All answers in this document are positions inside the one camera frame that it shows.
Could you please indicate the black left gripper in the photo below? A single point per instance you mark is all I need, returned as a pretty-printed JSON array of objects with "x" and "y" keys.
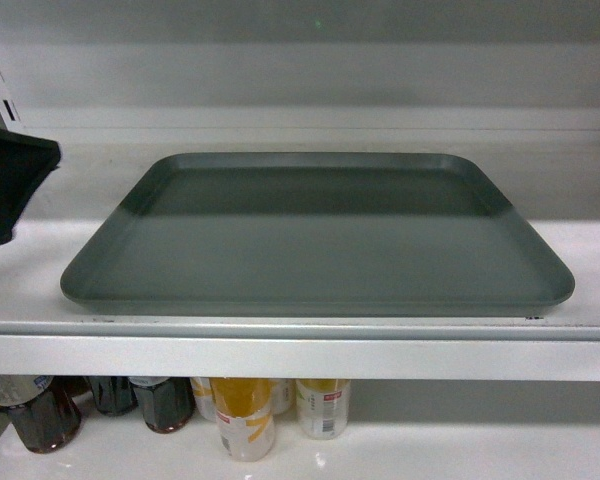
[{"x": 25, "y": 162}]

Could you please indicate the grey rectangular serving tray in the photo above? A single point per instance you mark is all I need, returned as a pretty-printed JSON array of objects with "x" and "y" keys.
[{"x": 317, "y": 235}]

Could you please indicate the white top store shelf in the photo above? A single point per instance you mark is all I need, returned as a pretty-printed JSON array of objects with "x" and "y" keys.
[{"x": 555, "y": 186}]

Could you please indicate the dark tea bottle middle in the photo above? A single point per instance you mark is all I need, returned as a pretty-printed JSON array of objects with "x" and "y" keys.
[{"x": 113, "y": 395}]

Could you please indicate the dark tea bottle front left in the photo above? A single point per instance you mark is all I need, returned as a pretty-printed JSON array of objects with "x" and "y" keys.
[{"x": 41, "y": 410}]

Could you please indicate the dark oolong tea bottle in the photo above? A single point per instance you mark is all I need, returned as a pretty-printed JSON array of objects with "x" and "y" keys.
[{"x": 167, "y": 403}]

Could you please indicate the yellow juice bottle back left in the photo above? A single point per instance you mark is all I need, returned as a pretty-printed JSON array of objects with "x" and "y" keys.
[{"x": 203, "y": 396}]

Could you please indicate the yellow juice bottle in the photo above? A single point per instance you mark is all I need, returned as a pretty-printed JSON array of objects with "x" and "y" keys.
[
  {"x": 203, "y": 396},
  {"x": 323, "y": 406},
  {"x": 244, "y": 416}
]

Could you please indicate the yellow juice bottle front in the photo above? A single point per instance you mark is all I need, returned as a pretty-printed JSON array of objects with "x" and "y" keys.
[{"x": 244, "y": 416}]

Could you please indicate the yellow juice bottle right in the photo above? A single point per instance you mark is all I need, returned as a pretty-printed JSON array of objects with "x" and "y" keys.
[{"x": 323, "y": 406}]

